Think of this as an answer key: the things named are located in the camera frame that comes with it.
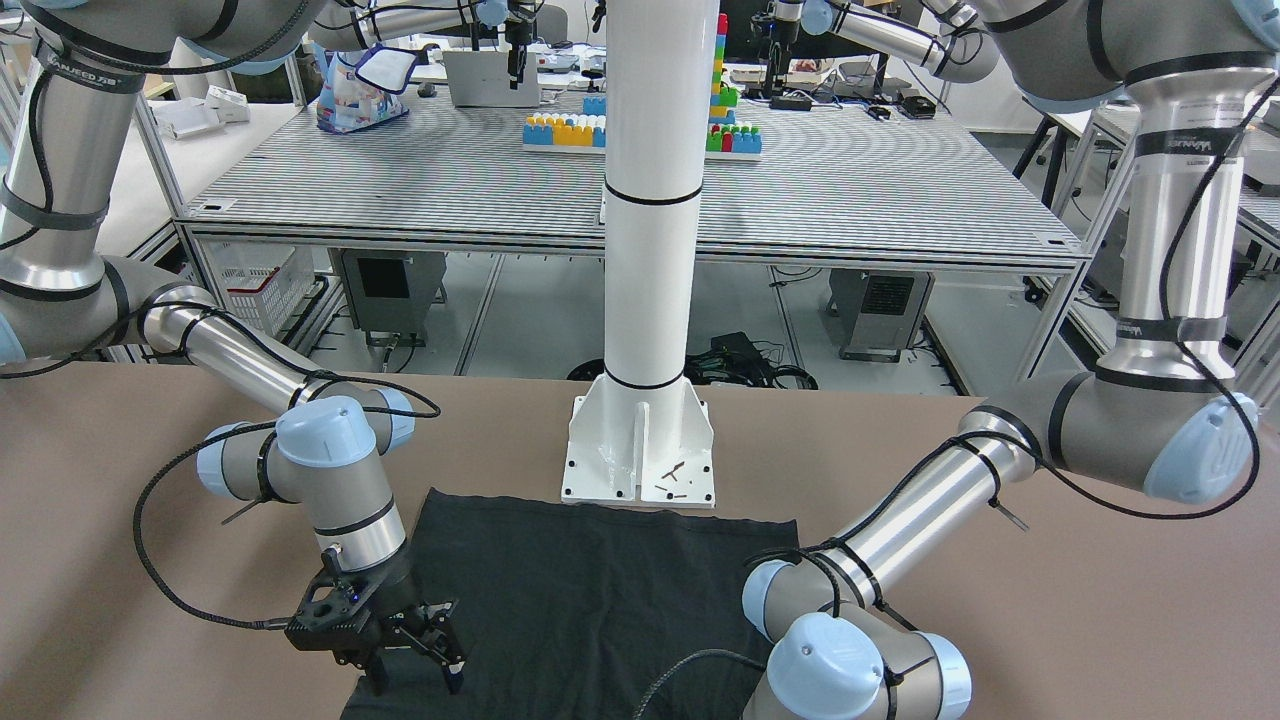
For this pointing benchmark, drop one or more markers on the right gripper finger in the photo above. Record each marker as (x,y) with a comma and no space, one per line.
(375,674)
(451,659)

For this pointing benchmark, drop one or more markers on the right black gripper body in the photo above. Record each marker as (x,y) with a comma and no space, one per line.
(392,593)

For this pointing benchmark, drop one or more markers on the black graphic t-shirt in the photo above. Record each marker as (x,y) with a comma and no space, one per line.
(572,611)

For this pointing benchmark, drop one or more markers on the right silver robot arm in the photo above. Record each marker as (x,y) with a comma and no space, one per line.
(63,300)

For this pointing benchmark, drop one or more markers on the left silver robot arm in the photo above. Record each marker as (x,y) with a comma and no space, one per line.
(1158,414)

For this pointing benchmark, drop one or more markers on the white plastic crate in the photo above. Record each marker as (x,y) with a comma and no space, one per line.
(264,282)

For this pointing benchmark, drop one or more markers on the printed plastic bag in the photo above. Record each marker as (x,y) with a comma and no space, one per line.
(363,89)

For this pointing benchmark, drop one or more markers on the silver laptop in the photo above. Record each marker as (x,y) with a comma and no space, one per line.
(481,79)

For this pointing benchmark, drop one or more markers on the colourful toy block set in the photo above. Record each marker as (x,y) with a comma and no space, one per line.
(666,98)

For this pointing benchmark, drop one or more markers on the striped metal workbench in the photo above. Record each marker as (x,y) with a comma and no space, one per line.
(528,235)

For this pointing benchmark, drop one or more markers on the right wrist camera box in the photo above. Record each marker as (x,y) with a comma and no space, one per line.
(334,616)

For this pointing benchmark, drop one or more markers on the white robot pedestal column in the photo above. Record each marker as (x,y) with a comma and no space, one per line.
(641,435)

